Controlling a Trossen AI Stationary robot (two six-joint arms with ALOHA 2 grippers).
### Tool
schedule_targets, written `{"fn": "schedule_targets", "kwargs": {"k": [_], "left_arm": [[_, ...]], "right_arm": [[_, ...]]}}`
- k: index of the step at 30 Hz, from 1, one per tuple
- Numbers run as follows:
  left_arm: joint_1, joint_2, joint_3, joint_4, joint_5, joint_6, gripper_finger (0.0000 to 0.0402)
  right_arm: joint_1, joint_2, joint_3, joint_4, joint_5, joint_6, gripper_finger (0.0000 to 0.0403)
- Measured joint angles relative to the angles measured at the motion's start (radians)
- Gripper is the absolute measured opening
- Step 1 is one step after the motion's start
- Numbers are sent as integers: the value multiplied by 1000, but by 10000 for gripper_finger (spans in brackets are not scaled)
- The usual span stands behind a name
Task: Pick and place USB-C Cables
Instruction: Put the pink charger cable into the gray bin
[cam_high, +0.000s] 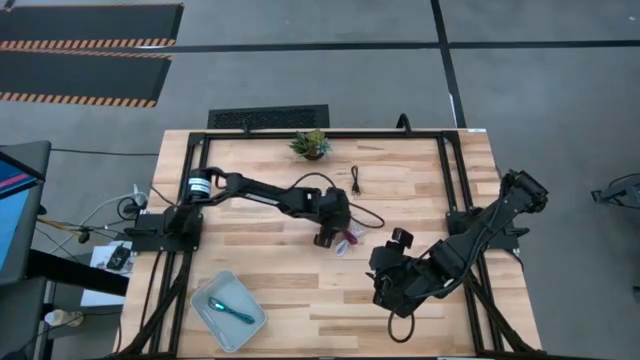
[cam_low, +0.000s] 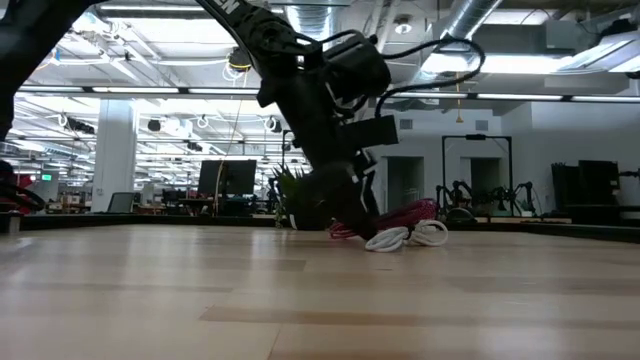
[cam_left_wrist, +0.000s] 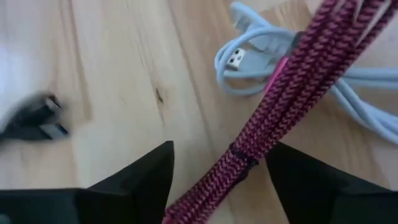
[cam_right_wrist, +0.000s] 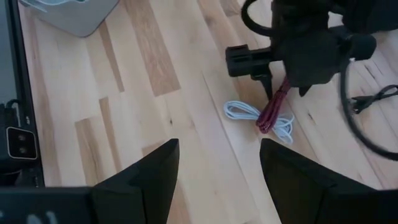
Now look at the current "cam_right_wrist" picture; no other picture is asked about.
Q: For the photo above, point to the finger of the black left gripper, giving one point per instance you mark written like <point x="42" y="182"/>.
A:
<point x="304" y="90"/>
<point x="267" y="84"/>

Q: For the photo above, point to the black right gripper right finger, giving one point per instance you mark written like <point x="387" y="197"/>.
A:
<point x="304" y="193"/>

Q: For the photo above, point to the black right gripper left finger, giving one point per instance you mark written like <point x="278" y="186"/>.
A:
<point x="140" y="193"/>

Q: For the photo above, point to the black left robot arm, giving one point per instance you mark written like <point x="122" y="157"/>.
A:
<point x="370" y="14"/>

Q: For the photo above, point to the light grey plastic tray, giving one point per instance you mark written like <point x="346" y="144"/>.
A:
<point x="77" y="15"/>

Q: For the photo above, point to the table-level camera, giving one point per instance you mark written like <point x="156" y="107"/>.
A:
<point x="21" y="143"/>

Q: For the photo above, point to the black aluminium table frame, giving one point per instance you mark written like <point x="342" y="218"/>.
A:
<point x="23" y="77"/>

